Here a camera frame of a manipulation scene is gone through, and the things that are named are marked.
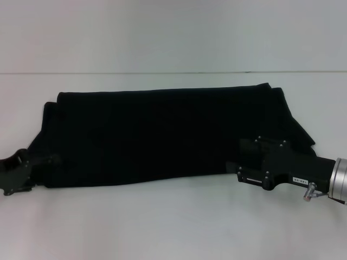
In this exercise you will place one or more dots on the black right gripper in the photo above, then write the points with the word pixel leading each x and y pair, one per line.
pixel 295 168

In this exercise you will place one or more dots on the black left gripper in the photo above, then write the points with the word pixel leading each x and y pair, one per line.
pixel 15 173

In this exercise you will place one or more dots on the black t-shirt with FREE print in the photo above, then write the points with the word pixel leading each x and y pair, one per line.
pixel 162 135

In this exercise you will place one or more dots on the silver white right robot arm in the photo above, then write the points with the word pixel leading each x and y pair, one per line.
pixel 339 178

